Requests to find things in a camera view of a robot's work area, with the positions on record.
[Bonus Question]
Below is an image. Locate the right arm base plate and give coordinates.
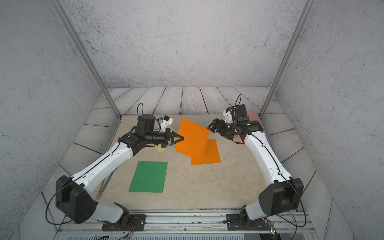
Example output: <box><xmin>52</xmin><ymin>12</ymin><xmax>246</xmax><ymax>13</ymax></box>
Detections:
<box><xmin>224</xmin><ymin>213</ymin><xmax>270</xmax><ymax>231</ymax></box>

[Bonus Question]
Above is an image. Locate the pink plastic tray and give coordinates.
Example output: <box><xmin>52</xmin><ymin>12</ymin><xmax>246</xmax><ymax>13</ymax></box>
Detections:
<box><xmin>234</xmin><ymin>112</ymin><xmax>260</xmax><ymax>144</ymax></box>

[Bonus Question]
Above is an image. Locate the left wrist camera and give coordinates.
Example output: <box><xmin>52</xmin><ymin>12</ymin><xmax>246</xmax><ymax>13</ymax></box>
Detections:
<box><xmin>159</xmin><ymin>116</ymin><xmax>174</xmax><ymax>132</ymax></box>

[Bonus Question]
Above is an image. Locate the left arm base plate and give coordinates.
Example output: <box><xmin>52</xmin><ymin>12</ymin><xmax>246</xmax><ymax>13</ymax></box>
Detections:
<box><xmin>102</xmin><ymin>214</ymin><xmax>147</xmax><ymax>232</ymax></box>

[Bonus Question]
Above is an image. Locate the aluminium front rail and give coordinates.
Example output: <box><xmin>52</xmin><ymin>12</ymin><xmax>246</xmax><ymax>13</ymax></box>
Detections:
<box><xmin>53</xmin><ymin>209</ymin><xmax>319</xmax><ymax>240</ymax></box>

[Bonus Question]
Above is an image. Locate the left aluminium frame post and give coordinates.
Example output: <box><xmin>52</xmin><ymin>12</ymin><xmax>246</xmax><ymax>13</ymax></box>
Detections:
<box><xmin>50</xmin><ymin>0</ymin><xmax>122</xmax><ymax>120</ymax></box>

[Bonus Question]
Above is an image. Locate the orange paper sheet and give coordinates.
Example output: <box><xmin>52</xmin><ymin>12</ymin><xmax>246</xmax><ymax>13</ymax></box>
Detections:
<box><xmin>175</xmin><ymin>118</ymin><xmax>210</xmax><ymax>158</ymax></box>
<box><xmin>191</xmin><ymin>139</ymin><xmax>221</xmax><ymax>166</ymax></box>

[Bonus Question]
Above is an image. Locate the orange paper sheet back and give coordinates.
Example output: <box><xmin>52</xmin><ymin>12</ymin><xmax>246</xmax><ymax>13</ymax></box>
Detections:
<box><xmin>175</xmin><ymin>118</ymin><xmax>210</xmax><ymax>158</ymax></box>

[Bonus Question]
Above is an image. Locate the right aluminium frame post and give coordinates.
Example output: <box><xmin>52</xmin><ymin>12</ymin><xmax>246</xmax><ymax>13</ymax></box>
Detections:
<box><xmin>259</xmin><ymin>0</ymin><xmax>316</xmax><ymax>120</ymax></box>

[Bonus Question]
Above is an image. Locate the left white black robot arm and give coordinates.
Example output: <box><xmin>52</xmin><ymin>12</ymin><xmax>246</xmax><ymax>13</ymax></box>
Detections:
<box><xmin>55</xmin><ymin>128</ymin><xmax>184</xmax><ymax>228</ymax></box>

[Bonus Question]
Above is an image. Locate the aluminium frame post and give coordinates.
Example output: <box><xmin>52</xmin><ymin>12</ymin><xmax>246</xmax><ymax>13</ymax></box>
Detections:
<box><xmin>50</xmin><ymin>0</ymin><xmax>122</xmax><ymax>120</ymax></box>
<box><xmin>259</xmin><ymin>0</ymin><xmax>316</xmax><ymax>120</ymax></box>

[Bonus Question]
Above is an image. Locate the green paper sheet front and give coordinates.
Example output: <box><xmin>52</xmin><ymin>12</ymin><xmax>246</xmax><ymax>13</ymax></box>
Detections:
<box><xmin>129</xmin><ymin>161</ymin><xmax>168</xmax><ymax>193</ymax></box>

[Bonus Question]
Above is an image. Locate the yellow paper sheet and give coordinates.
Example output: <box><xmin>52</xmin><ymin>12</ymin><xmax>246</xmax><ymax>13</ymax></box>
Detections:
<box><xmin>156</xmin><ymin>128</ymin><xmax>173</xmax><ymax>153</ymax></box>

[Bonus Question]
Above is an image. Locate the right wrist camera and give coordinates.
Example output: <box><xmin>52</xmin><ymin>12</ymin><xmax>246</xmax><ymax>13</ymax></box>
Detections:
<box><xmin>223</xmin><ymin>108</ymin><xmax>233</xmax><ymax>124</ymax></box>

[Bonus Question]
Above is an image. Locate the iridescent blue knife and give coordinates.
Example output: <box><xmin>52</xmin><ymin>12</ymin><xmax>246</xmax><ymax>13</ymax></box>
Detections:
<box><xmin>101</xmin><ymin>169</ymin><xmax>117</xmax><ymax>193</ymax></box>

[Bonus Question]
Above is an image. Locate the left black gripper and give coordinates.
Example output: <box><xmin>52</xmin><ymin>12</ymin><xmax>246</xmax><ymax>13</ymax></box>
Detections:
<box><xmin>144</xmin><ymin>128</ymin><xmax>185</xmax><ymax>148</ymax></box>

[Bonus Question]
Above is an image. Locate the orange paper sheet front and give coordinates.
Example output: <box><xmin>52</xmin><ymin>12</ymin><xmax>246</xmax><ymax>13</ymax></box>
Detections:
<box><xmin>191</xmin><ymin>139</ymin><xmax>221</xmax><ymax>166</ymax></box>

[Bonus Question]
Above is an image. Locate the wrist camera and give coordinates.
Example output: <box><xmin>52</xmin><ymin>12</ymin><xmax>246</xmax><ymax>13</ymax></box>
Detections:
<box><xmin>223</xmin><ymin>108</ymin><xmax>233</xmax><ymax>124</ymax></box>
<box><xmin>159</xmin><ymin>116</ymin><xmax>174</xmax><ymax>132</ymax></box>

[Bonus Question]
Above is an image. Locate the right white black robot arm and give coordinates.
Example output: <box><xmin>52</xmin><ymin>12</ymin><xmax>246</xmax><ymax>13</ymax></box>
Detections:
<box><xmin>208</xmin><ymin>119</ymin><xmax>304</xmax><ymax>223</ymax></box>

